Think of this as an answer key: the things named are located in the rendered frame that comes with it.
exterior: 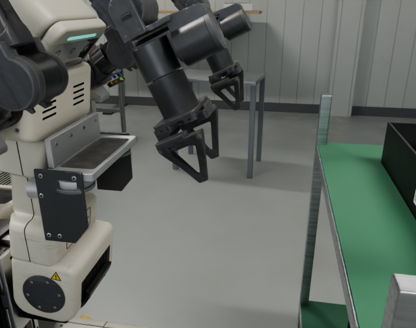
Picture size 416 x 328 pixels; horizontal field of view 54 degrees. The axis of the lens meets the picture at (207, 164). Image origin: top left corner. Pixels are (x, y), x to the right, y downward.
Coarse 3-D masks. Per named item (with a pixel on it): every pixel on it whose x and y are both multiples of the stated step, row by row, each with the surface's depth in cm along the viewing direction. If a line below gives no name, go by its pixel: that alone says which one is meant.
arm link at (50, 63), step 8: (24, 56) 59; (32, 56) 60; (40, 56) 62; (48, 56) 63; (40, 64) 60; (48, 64) 62; (56, 64) 64; (48, 72) 61; (56, 72) 63; (48, 80) 61; (56, 80) 63; (48, 88) 61; (56, 88) 64; (48, 96) 63; (40, 104) 65; (48, 104) 66; (32, 112) 62
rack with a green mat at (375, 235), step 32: (320, 96) 119; (320, 128) 120; (320, 160) 110; (352, 160) 109; (320, 192) 127; (352, 192) 91; (384, 192) 91; (352, 224) 78; (384, 224) 78; (352, 256) 68; (384, 256) 68; (352, 288) 60; (384, 288) 60; (320, 320) 137; (352, 320) 56; (384, 320) 41
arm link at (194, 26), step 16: (112, 0) 52; (128, 0) 52; (112, 16) 53; (128, 16) 52; (176, 16) 53; (192, 16) 53; (208, 16) 52; (128, 32) 53; (144, 32) 53; (176, 32) 54; (192, 32) 53; (208, 32) 52; (176, 48) 54; (192, 48) 54; (208, 48) 54; (224, 48) 54; (192, 64) 57
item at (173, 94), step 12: (180, 72) 58; (156, 84) 56; (168, 84) 56; (180, 84) 57; (156, 96) 57; (168, 96) 56; (180, 96) 57; (192, 96) 58; (204, 96) 62; (168, 108) 57; (180, 108) 57; (192, 108) 56; (168, 120) 56; (180, 120) 60; (192, 120) 55; (156, 132) 56
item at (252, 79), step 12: (192, 72) 346; (204, 72) 346; (252, 72) 346; (192, 84) 367; (252, 84) 307; (264, 84) 347; (252, 96) 310; (252, 108) 313; (252, 120) 317; (252, 132) 320; (252, 144) 324; (252, 156) 327; (252, 168) 332
